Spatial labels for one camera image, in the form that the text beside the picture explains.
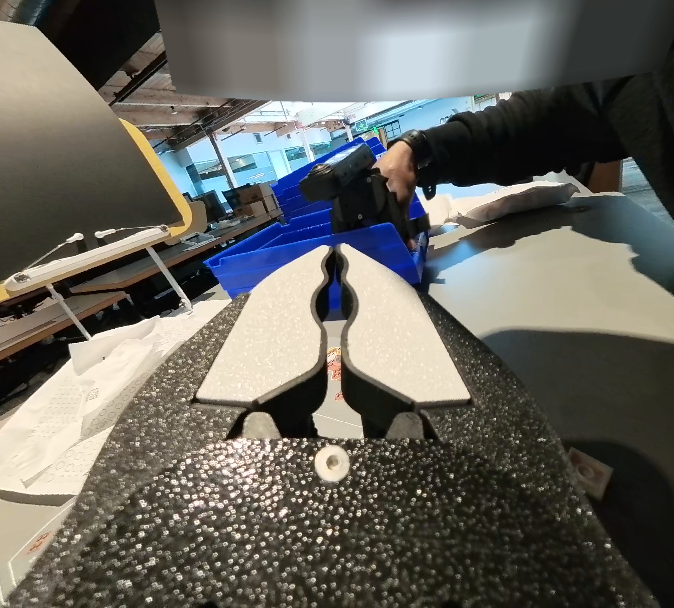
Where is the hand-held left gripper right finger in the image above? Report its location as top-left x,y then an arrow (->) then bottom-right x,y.
335,243 -> 472,406

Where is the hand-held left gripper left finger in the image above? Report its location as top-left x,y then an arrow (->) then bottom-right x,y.
195,244 -> 336,406

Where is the person's right forearm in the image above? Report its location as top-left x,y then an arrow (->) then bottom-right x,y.
416,87 -> 622,201

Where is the grey desk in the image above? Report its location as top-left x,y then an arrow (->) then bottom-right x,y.
0,187 -> 674,608

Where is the person's right hand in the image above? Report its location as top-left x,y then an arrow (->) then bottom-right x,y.
376,140 -> 421,219

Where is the black wristwatch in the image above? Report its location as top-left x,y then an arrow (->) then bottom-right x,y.
395,129 -> 437,172

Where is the grey instruction booklet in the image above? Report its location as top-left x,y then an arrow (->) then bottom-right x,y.
8,321 -> 369,585

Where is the small brown cardboard carton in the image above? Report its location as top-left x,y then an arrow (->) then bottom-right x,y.
234,183 -> 280,206

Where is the long wooden table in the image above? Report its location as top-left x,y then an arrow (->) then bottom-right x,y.
0,213 -> 275,356

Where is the black computer monitor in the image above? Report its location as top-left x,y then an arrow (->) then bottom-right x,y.
192,191 -> 224,222

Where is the white plastic mailer bag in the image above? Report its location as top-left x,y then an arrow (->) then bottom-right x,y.
445,182 -> 580,227

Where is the white panel stand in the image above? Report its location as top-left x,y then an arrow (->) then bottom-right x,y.
0,224 -> 193,343

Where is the white printed paper bag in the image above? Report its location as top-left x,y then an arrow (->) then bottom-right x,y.
0,298 -> 211,506

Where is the pale brown toy plate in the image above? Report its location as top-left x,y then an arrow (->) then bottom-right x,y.
566,447 -> 615,499

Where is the black panel with yellow edge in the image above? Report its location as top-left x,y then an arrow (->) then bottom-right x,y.
0,21 -> 191,282

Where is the person's dark jacket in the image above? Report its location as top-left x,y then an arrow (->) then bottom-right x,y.
606,68 -> 674,214

